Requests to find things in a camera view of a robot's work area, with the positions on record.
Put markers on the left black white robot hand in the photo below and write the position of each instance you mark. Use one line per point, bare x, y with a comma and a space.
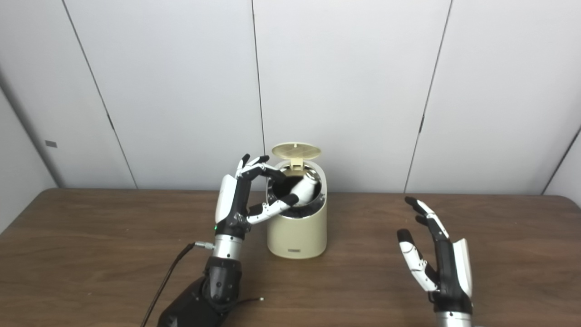
233, 200

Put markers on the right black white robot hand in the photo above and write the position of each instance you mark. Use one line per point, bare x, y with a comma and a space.
449, 272

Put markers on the cream-colored bin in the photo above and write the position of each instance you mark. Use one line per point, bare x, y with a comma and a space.
297, 234

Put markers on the small white plastic bottle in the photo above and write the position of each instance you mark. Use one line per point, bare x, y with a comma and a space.
308, 188

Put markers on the round cream bin lid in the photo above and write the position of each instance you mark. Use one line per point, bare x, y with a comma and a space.
296, 150

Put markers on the small gray wall label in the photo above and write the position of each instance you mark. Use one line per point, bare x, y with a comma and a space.
51, 144

